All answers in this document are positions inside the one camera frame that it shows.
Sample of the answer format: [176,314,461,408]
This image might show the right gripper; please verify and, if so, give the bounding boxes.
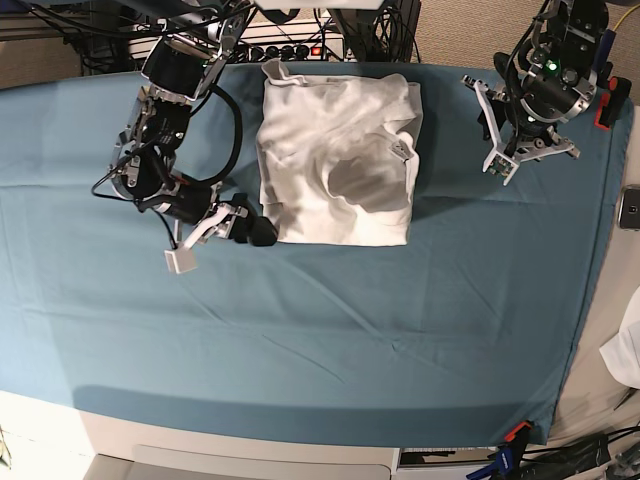
[159,183,278,250]

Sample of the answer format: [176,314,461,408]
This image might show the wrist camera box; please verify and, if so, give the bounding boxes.
[164,248,197,274]
[483,149,519,186]

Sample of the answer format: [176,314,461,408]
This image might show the black orange clamp top right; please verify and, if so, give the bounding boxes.
[594,76,632,130]

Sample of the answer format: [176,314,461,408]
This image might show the black orange clamp bottom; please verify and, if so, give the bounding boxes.
[504,420,535,449]

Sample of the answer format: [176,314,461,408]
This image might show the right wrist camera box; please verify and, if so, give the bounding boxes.
[164,248,197,274]

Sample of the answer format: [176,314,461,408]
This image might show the blue clamp bottom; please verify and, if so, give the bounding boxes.
[466,446,524,480]

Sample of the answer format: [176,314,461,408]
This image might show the black power strip red switch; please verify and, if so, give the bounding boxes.
[230,43,325,64]

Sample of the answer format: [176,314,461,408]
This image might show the teal table cloth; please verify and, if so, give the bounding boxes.
[1,64,634,447]

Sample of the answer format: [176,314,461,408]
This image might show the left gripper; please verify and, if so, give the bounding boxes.
[461,74,581,165]

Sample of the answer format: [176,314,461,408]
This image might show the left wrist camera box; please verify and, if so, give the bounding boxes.
[483,149,519,186]

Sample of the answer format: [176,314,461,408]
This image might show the black orange clamp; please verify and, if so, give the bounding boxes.
[594,76,632,130]
[504,420,535,449]

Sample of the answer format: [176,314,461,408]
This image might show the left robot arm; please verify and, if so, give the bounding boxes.
[461,1,609,178]

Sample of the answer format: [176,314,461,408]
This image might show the blue black clamp top right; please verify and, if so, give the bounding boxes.
[592,29,616,88]

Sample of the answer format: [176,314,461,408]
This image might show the white T-shirt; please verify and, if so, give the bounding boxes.
[256,60,423,247]

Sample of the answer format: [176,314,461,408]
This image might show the white cloth right edge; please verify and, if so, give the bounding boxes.
[600,298,639,389]

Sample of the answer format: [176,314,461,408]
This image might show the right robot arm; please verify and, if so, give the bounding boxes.
[91,1,277,257]

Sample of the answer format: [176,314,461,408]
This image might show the grey device right edge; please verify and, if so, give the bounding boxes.
[617,185,640,231]

